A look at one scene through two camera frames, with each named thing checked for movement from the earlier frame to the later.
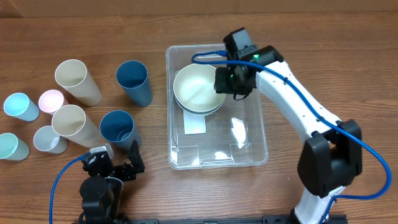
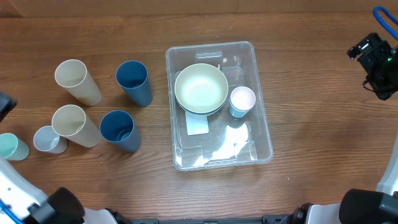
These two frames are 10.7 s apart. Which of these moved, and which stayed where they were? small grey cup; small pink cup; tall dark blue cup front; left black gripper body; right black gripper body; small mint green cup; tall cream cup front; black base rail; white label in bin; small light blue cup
Moved: small light blue cup; left black gripper body; right black gripper body; small pink cup
Stayed: tall cream cup front; tall dark blue cup front; white label in bin; small grey cup; small mint green cup; black base rail
